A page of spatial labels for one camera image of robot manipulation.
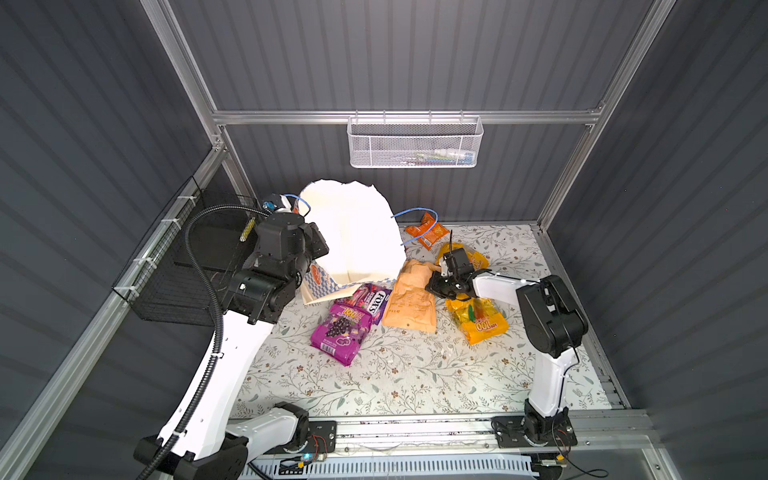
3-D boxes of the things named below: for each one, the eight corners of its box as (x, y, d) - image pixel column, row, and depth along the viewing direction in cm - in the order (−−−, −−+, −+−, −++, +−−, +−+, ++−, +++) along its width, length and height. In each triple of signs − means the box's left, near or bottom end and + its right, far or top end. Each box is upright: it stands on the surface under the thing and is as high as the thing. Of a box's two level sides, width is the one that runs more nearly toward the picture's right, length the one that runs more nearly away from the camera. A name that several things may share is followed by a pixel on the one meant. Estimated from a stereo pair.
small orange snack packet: (406, 233, 121) (406, 226, 118) (425, 219, 126) (426, 212, 123) (430, 250, 115) (431, 243, 112) (449, 234, 120) (450, 227, 117)
